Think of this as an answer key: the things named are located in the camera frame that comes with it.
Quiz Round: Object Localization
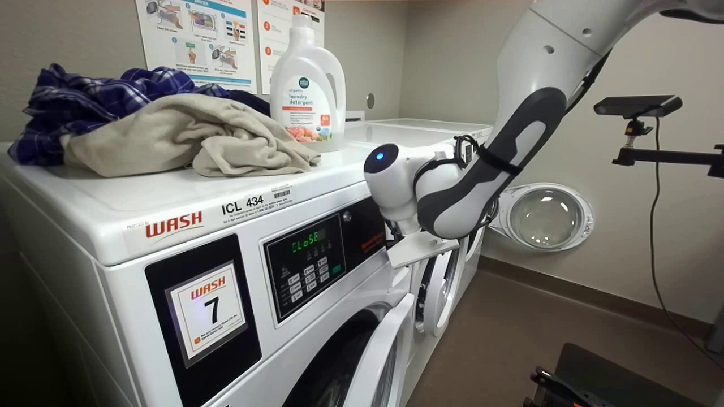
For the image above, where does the white washing machine number eight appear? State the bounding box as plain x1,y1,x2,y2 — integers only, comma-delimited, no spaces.
343,115,495,393

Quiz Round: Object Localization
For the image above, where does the white washing machine number seven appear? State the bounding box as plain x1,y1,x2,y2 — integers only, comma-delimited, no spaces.
0,112,438,407

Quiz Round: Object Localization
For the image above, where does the black display control panel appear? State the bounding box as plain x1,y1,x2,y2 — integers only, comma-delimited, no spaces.
262,196,389,326

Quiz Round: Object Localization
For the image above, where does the white detergent bottle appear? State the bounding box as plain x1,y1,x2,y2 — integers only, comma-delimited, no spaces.
268,17,349,148

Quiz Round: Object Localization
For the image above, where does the white round washer door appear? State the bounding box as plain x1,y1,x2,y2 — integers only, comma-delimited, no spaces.
339,289,418,407

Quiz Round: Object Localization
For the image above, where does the open round glass washer door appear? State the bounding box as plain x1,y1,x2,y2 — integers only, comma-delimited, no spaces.
487,182,598,255

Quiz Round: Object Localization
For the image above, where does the laundry instruction poster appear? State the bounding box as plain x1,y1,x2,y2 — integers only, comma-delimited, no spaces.
256,0,329,98
134,0,261,95

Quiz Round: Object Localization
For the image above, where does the beige crumpled cloth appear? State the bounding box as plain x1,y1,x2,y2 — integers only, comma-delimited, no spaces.
64,91,323,182

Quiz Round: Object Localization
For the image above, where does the black number seven label panel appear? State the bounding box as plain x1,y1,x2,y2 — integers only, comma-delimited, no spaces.
145,233,265,407

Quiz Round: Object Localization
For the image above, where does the black clamp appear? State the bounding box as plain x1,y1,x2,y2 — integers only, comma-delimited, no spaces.
525,367,598,407

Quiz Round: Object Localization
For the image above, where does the blue plaid cloth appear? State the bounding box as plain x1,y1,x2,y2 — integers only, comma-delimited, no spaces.
7,63,274,167

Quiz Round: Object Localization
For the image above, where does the dark grey robot cart platform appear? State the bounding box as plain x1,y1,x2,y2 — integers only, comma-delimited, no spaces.
522,341,710,407

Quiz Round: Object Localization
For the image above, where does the white washer door ring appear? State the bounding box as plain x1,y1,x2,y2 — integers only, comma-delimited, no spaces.
414,246,465,339

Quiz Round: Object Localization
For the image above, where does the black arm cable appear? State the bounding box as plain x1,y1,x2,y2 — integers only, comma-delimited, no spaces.
412,134,525,199

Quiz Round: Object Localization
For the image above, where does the thin black hanging cable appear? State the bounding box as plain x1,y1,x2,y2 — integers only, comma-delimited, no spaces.
646,115,724,357

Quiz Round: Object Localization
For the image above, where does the black external camera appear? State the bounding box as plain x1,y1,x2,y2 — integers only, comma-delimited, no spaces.
594,94,685,120

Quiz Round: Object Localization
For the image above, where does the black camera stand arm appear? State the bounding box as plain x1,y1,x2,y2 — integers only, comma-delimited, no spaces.
612,115,724,182

